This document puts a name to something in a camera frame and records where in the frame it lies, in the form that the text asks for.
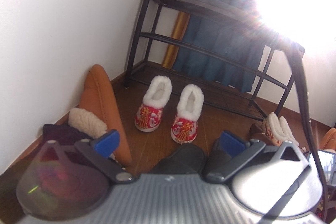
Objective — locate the black slide sandal left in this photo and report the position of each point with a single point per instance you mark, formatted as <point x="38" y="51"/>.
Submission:
<point x="186" y="159"/>

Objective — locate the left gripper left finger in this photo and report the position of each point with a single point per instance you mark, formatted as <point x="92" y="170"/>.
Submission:
<point x="97" y="153"/>

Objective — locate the white embroidered bootie left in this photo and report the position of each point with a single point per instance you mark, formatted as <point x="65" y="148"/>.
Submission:
<point x="273" y="129"/>

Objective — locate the black cloth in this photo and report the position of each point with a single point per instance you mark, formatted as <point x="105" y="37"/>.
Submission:
<point x="64" y="134"/>

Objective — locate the gold curtain trim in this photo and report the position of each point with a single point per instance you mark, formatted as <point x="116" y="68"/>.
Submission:
<point x="179" y="29"/>

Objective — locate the red embroidered bootie left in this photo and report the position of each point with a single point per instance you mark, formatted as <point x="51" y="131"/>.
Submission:
<point x="149" y="115"/>

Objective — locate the white embroidered bootie right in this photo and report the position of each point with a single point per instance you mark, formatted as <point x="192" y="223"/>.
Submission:
<point x="286" y="131"/>

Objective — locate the black slide sandal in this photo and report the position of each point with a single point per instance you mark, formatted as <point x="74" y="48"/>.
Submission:
<point x="217" y="158"/>
<point x="186" y="159"/>

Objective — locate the teal blue curtain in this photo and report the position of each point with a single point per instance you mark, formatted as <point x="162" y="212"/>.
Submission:
<point x="224" y="41"/>

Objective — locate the red embroidered bootie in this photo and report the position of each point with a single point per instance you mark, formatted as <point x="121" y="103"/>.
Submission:
<point x="149" y="115"/>
<point x="189" y="109"/>

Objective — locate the tan suede fleece boot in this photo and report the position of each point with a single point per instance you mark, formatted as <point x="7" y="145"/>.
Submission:
<point x="97" y="112"/>

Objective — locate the white embroidered bootie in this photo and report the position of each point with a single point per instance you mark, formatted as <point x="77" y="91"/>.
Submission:
<point x="273" y="129"/>
<point x="286" y="131"/>

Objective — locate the red embroidered bootie right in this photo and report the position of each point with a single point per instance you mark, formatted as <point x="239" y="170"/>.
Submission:
<point x="189" y="109"/>

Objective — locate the black metal shoe rack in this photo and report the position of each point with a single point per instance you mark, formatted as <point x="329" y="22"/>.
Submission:
<point x="240" y="19"/>

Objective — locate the brown leather slipper far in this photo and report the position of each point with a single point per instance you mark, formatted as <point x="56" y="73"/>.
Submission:
<point x="257" y="132"/>

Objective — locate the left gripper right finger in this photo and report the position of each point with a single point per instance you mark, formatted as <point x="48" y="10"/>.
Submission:
<point x="242" y="152"/>

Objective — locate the black slide sandal right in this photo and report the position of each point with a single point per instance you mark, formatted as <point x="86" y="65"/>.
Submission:
<point x="217" y="158"/>

